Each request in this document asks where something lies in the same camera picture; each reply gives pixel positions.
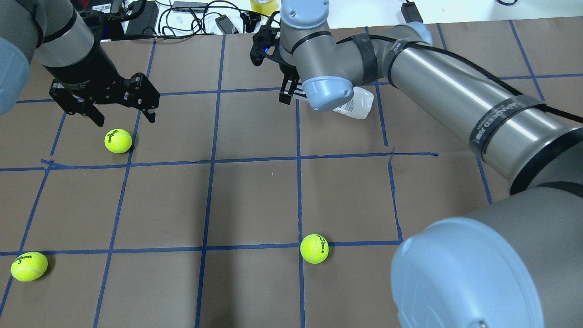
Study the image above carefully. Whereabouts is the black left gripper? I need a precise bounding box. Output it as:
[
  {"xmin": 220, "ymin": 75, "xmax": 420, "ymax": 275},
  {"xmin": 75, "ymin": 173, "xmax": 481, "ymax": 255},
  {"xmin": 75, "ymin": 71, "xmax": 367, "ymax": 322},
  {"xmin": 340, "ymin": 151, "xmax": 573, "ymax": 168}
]
[{"xmin": 49, "ymin": 50, "xmax": 160, "ymax": 127}]

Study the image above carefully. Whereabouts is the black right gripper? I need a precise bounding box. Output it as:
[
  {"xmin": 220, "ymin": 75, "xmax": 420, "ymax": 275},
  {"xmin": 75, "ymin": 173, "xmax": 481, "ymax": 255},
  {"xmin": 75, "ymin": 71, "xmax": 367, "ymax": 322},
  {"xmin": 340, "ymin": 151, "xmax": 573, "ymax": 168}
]
[{"xmin": 279, "ymin": 63, "xmax": 301, "ymax": 105}]

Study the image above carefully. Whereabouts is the white tennis ball can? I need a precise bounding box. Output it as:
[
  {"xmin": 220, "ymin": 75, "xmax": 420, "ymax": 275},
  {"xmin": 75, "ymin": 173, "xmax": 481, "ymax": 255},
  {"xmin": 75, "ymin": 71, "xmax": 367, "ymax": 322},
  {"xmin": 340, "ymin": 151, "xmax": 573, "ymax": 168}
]
[{"xmin": 292, "ymin": 87, "xmax": 374, "ymax": 120}]

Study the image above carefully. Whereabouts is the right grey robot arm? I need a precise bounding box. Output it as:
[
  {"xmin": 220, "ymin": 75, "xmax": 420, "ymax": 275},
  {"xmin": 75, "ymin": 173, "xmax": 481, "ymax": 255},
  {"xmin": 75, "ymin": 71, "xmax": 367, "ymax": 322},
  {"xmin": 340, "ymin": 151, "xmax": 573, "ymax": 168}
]
[{"xmin": 89, "ymin": 36, "xmax": 509, "ymax": 328}]

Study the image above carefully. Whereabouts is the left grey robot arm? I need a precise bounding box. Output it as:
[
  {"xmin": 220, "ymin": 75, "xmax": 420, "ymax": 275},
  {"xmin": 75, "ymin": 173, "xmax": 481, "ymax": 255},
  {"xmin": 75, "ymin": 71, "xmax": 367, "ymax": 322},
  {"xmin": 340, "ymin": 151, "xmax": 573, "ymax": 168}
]
[{"xmin": 0, "ymin": 0, "xmax": 160, "ymax": 127}]

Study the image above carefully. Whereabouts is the Wilson 3 tennis ball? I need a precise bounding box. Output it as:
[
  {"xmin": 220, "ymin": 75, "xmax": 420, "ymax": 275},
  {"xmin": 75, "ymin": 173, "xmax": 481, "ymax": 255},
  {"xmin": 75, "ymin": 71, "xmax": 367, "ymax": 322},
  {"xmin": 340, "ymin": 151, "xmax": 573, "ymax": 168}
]
[{"xmin": 104, "ymin": 128, "xmax": 133, "ymax": 154}]

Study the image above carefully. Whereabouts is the Head yellow tennis ball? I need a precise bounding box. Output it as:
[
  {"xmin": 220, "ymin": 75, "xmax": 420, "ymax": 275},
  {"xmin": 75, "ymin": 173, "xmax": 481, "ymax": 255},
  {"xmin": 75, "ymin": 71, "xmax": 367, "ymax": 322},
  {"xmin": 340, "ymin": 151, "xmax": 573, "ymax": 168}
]
[{"xmin": 300, "ymin": 233, "xmax": 330, "ymax": 264}]

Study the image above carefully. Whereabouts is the yellow tennis ball near base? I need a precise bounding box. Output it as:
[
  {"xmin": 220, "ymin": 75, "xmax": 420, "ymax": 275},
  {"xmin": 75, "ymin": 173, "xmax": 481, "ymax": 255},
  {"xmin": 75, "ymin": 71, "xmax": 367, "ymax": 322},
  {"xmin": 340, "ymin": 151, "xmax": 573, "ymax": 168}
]
[{"xmin": 10, "ymin": 251, "xmax": 48, "ymax": 282}]

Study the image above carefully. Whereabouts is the yellow tape roll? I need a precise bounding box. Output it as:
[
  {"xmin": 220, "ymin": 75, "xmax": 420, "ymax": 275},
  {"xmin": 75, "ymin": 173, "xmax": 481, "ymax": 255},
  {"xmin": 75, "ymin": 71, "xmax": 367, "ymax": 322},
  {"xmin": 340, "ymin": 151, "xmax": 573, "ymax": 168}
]
[{"xmin": 250, "ymin": 0, "xmax": 278, "ymax": 16}]

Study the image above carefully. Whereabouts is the black laptop charger brick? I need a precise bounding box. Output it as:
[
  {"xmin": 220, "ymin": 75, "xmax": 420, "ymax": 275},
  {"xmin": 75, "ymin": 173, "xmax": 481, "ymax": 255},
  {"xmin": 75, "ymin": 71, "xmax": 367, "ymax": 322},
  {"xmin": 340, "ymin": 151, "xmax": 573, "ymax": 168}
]
[{"xmin": 125, "ymin": 0, "xmax": 159, "ymax": 37}]

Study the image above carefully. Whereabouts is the black power adapter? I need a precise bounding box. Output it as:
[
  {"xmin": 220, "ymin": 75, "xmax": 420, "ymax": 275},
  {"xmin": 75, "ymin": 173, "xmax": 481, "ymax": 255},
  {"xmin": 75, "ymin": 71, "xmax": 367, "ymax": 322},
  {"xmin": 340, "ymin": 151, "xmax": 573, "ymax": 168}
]
[{"xmin": 400, "ymin": 0, "xmax": 424, "ymax": 23}]

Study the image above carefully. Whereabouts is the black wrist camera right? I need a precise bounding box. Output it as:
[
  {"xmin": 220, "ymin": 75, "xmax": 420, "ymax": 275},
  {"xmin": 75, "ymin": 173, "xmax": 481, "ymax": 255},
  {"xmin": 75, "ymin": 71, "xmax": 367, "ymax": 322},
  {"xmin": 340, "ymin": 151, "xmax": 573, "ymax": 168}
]
[{"xmin": 250, "ymin": 25, "xmax": 284, "ymax": 67}]

